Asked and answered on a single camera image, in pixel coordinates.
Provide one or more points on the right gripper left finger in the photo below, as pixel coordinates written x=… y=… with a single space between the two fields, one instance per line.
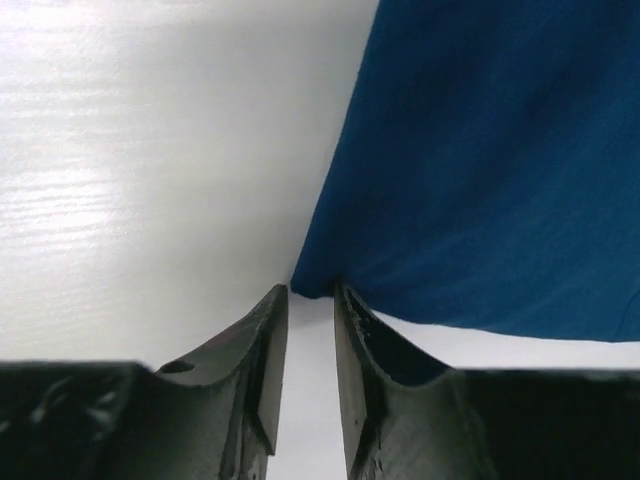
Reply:
x=212 y=413

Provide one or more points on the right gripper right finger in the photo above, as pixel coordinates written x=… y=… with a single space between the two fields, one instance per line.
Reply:
x=407 y=415

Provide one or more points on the dark blue printed t-shirt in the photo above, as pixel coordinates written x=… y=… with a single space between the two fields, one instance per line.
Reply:
x=487 y=172

